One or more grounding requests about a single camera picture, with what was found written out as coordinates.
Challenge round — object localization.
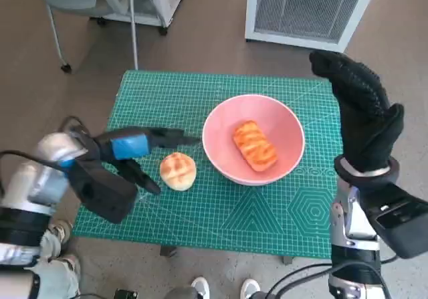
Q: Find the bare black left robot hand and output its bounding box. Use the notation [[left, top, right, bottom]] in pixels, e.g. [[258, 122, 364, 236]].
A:
[[92, 126, 201, 196]]

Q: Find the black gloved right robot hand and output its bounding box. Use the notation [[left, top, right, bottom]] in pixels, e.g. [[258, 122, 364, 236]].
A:
[[309, 49, 405, 173]]

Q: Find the round toy bread bun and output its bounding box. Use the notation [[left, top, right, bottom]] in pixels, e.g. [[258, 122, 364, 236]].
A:
[[159, 151, 197, 192]]

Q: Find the pink bowl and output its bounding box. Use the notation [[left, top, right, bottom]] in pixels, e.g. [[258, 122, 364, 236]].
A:
[[202, 94, 306, 187]]

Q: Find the oblong striped toy bread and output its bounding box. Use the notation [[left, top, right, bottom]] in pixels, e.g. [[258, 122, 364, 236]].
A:
[[233, 120, 279, 172]]

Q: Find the green cutting mat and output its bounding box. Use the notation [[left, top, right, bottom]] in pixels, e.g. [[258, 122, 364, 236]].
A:
[[72, 70, 344, 259]]

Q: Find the white cabinet with mesh front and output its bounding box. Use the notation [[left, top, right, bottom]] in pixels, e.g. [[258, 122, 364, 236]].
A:
[[245, 0, 394, 53]]

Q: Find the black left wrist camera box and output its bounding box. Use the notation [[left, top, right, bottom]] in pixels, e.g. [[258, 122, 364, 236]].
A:
[[68, 158, 138, 225]]

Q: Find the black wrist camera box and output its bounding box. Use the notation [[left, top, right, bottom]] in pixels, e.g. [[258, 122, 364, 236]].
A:
[[68, 158, 138, 225], [356, 181, 428, 259]]

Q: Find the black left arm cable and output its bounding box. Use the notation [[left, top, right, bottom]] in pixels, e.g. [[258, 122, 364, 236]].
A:
[[0, 150, 73, 173]]

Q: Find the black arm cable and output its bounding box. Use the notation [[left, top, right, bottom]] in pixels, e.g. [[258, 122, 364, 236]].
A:
[[267, 262, 392, 299], [0, 150, 73, 173]]

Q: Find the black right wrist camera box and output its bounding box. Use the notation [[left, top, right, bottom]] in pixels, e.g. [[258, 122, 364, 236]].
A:
[[356, 181, 428, 259]]

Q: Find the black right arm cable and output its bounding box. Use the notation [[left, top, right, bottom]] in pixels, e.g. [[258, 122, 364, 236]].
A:
[[267, 262, 392, 299]]

